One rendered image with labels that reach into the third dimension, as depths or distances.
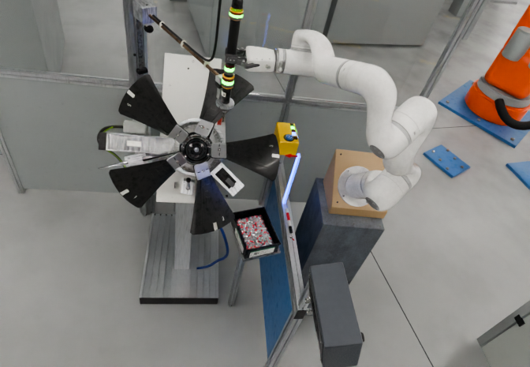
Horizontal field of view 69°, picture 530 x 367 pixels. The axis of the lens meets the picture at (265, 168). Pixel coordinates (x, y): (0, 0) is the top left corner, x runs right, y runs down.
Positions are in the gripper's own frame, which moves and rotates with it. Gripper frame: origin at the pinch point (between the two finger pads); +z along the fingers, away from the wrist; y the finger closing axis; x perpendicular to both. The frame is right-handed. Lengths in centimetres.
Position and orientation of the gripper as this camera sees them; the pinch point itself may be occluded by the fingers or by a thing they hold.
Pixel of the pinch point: (230, 55)
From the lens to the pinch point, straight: 139.4
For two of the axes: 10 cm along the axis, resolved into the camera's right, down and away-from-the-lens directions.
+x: 1.7, -7.0, -6.9
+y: -0.8, -7.1, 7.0
